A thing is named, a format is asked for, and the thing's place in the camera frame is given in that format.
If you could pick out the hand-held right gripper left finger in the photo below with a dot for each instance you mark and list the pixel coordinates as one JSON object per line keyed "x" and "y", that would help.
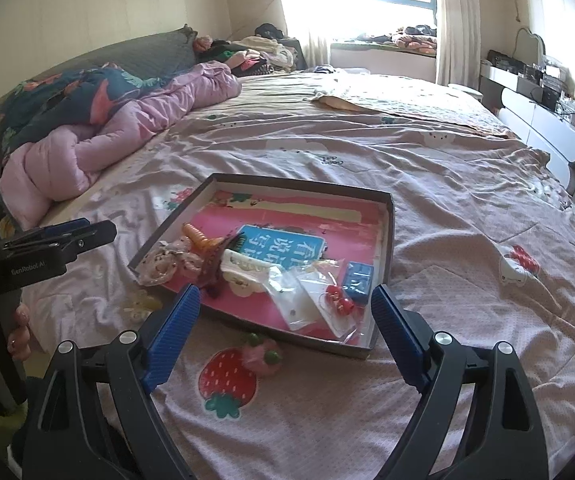
{"x": 172, "y": 330}

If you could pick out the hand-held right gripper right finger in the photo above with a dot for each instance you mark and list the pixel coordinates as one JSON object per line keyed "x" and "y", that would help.
{"x": 397, "y": 335}

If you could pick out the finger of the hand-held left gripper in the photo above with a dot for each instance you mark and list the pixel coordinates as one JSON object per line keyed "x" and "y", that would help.
{"x": 92, "y": 237}
{"x": 52, "y": 232}

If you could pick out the red earrings packet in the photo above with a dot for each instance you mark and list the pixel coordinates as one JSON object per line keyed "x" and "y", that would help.
{"x": 340, "y": 305}

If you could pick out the blue jewellery box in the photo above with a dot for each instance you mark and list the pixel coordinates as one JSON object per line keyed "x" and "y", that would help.
{"x": 357, "y": 280}

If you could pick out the dark red hair clip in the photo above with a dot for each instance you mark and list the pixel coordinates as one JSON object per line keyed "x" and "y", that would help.
{"x": 215, "y": 272}

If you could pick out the white hair clip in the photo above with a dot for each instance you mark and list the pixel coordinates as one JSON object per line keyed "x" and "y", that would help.
{"x": 240, "y": 265}

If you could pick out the orange hair clip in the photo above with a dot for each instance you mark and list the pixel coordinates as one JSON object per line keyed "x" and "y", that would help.
{"x": 200, "y": 240}

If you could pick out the clear plastic bag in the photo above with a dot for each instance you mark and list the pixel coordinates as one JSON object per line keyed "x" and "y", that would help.
{"x": 300, "y": 305}

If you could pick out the dark cardboard box tray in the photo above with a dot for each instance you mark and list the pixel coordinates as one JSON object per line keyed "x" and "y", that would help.
{"x": 287, "y": 332}

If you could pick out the person's left hand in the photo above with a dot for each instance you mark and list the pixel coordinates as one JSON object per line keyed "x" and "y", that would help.
{"x": 20, "y": 335}

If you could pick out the yellow hair claw clip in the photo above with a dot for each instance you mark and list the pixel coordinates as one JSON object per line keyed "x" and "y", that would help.
{"x": 140, "y": 305}

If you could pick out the cream floral scrunchie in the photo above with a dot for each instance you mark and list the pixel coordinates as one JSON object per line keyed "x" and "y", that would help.
{"x": 167, "y": 260}

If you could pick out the pink quilt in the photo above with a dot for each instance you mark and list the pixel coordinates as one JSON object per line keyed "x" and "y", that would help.
{"x": 57, "y": 160}

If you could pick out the beige folded blanket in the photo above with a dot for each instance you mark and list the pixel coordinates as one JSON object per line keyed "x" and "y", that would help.
{"x": 347, "y": 102}

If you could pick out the pile of clothes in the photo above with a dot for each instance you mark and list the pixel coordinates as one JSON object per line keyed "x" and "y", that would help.
{"x": 257, "y": 57}

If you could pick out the white dresser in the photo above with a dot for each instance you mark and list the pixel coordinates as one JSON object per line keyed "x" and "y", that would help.
{"x": 542, "y": 125}

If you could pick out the window seat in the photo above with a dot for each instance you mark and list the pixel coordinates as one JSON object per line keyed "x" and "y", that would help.
{"x": 382, "y": 60}

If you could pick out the pink patterned bedding pile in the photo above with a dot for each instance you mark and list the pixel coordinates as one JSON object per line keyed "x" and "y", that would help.
{"x": 412, "y": 37}

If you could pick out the cosmetics clutter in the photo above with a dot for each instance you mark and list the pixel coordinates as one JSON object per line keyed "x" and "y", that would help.
{"x": 552, "y": 80}

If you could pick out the white sheer curtain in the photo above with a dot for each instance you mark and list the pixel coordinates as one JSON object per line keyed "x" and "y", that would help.
{"x": 292, "y": 10}

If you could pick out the vanity mirror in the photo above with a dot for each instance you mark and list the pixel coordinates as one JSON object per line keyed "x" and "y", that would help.
{"x": 530, "y": 42}

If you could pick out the cream curtain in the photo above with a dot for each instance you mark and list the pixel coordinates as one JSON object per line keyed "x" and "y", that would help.
{"x": 460, "y": 20}

